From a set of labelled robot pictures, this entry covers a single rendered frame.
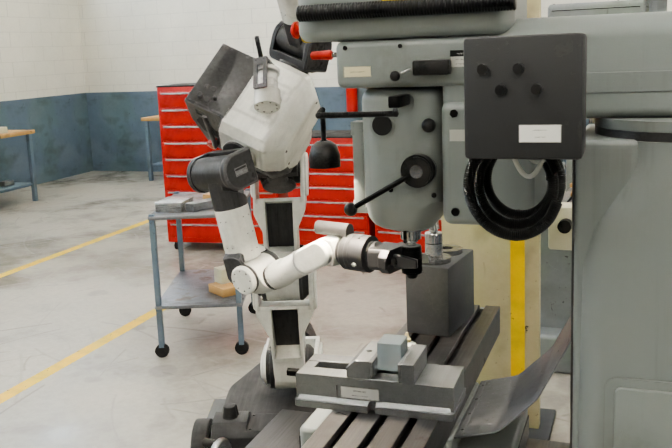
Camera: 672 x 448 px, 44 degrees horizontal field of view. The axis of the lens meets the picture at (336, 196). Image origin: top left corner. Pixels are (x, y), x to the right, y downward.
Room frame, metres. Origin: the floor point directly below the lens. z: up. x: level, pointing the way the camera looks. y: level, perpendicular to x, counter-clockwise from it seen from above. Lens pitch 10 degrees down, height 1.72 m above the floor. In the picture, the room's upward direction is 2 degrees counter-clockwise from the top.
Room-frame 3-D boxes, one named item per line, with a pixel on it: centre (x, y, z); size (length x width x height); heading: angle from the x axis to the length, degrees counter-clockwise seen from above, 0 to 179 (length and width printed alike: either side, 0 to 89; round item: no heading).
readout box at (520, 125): (1.46, -0.33, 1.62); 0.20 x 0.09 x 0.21; 70
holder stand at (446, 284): (2.22, -0.28, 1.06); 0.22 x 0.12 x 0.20; 153
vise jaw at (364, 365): (1.73, -0.05, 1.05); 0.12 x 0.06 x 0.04; 161
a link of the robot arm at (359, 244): (1.93, -0.09, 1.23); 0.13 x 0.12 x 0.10; 145
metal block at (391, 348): (1.72, -0.11, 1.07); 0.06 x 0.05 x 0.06; 161
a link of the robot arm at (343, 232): (2.00, 0.00, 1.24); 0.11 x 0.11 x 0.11; 55
